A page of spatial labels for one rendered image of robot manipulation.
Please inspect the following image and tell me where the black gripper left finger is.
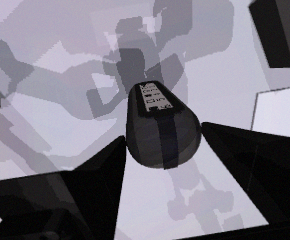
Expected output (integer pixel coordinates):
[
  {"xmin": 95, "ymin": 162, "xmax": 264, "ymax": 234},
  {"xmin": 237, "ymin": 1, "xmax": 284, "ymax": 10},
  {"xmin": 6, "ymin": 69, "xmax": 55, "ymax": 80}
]
[{"xmin": 0, "ymin": 135, "xmax": 127, "ymax": 240}]

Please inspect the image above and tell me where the dark grey controller unit with green rocker switches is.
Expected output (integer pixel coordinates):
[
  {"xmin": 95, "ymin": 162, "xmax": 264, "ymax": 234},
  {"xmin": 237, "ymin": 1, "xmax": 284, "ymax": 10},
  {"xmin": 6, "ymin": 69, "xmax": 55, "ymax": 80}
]
[{"xmin": 126, "ymin": 80, "xmax": 202, "ymax": 170}]

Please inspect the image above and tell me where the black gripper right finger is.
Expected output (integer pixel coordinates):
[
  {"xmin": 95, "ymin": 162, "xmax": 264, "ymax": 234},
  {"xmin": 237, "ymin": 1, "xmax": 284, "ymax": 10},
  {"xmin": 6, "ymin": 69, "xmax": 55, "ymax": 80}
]
[{"xmin": 201, "ymin": 122, "xmax": 290, "ymax": 224}]

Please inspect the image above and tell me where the white flat rectangular plate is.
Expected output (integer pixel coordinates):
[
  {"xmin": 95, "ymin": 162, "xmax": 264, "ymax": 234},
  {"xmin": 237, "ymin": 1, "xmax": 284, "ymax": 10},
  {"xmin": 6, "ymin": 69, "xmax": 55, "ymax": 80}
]
[{"xmin": 251, "ymin": 88, "xmax": 290, "ymax": 137}]

